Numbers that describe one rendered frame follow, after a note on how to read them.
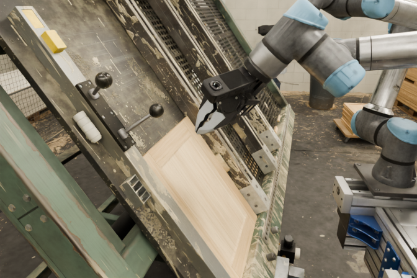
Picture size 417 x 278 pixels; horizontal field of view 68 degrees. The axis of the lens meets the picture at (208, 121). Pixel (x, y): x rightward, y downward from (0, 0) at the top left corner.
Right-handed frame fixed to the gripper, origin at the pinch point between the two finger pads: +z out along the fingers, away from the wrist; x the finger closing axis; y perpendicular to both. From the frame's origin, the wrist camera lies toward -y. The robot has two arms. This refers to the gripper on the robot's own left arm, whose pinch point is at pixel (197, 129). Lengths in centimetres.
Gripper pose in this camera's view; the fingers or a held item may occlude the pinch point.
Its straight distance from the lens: 71.8
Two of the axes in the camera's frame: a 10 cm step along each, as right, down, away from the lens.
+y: 5.7, -0.2, 8.2
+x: -5.5, -7.5, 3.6
